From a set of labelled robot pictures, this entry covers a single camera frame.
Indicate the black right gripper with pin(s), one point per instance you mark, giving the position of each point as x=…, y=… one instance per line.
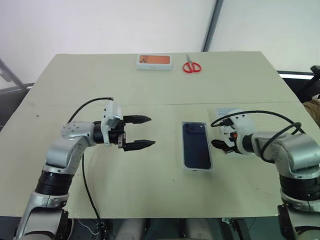
x=231, y=145

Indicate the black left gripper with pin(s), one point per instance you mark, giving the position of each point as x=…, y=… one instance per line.
x=117, y=136

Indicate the dark blue smartphone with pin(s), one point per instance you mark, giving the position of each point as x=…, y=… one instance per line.
x=196, y=147

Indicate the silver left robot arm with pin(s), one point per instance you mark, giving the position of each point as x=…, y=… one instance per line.
x=65, y=150

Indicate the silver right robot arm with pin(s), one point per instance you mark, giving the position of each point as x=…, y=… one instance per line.
x=295, y=155

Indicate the white phone box base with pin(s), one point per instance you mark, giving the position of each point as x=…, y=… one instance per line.
x=212, y=160

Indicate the phone box with orange print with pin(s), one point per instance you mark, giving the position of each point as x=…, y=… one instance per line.
x=153, y=61

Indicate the neighbouring dark table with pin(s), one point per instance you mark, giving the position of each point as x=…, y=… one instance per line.
x=295, y=85

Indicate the person in tan clothing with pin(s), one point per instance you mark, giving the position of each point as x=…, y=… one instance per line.
x=313, y=107

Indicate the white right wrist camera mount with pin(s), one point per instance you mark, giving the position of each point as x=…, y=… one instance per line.
x=243, y=123

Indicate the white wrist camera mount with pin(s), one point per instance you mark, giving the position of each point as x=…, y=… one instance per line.
x=111, y=115
x=243, y=123

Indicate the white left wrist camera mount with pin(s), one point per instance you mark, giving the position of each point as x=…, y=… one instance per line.
x=111, y=115

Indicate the black table leg bracket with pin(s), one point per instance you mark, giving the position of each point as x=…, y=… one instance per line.
x=237, y=227

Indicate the dark window frame post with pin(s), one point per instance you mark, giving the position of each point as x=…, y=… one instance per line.
x=212, y=25

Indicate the grey metal frame bar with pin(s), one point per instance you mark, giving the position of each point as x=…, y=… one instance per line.
x=11, y=75

